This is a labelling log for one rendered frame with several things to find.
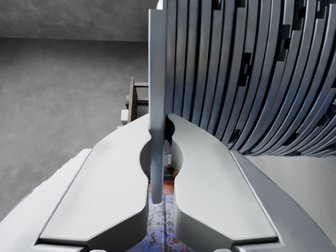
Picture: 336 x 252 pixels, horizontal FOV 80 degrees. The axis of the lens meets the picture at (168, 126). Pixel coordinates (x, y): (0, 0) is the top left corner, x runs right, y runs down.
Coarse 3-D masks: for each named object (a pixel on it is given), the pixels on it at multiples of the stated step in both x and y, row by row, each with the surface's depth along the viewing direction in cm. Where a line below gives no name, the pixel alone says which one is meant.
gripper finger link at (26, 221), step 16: (80, 160) 8; (64, 176) 7; (32, 192) 6; (48, 192) 6; (64, 192) 6; (16, 208) 6; (32, 208) 6; (48, 208) 6; (0, 224) 6; (16, 224) 6; (32, 224) 6; (0, 240) 5; (16, 240) 5; (32, 240) 5
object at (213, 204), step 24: (168, 120) 11; (192, 144) 9; (216, 144) 9; (192, 168) 8; (216, 168) 8; (192, 192) 7; (216, 192) 7; (240, 192) 7; (192, 216) 6; (216, 216) 6; (240, 216) 6; (264, 216) 6; (192, 240) 6; (216, 240) 6; (240, 240) 5; (264, 240) 6
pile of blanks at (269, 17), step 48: (192, 0) 15; (240, 0) 16; (288, 0) 15; (192, 48) 15; (240, 48) 15; (288, 48) 16; (192, 96) 17; (240, 96) 17; (288, 96) 17; (240, 144) 22; (288, 144) 22
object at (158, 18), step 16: (160, 0) 18; (160, 16) 8; (160, 32) 8; (160, 48) 9; (160, 64) 9; (160, 80) 9; (160, 96) 9; (160, 112) 10; (160, 128) 10; (160, 144) 10; (160, 160) 11; (160, 176) 12; (160, 192) 14
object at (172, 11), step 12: (168, 0) 14; (168, 12) 15; (168, 24) 15; (168, 36) 15; (168, 48) 15; (168, 60) 15; (168, 72) 16; (168, 84) 16; (168, 96) 17; (168, 108) 18; (168, 144) 22
